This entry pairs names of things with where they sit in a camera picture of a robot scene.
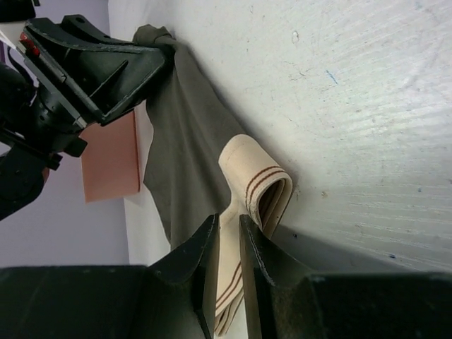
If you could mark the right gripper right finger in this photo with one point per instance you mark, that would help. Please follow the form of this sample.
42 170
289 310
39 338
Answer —
286 299

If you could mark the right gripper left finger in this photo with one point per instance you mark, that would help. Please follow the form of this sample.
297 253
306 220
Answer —
173 298

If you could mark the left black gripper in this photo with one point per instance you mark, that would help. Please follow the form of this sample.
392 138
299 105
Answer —
85 77

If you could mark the olive underwear beige waistband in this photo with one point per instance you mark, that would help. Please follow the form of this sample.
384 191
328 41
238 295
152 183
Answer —
202 162

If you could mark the pink compartment tray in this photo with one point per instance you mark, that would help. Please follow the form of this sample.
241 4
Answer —
110 165

